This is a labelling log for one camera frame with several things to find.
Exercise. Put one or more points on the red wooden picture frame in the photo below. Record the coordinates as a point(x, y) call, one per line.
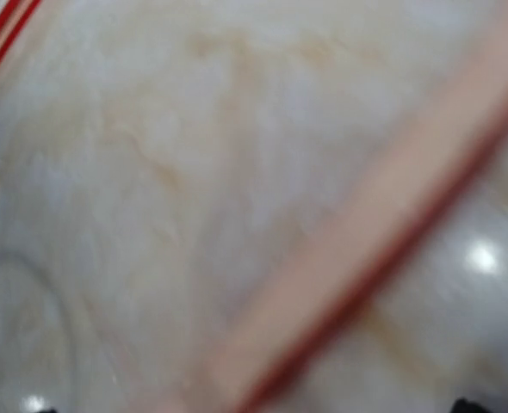
point(253, 206)

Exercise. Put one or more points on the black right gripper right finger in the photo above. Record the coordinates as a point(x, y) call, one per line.
point(462, 405)

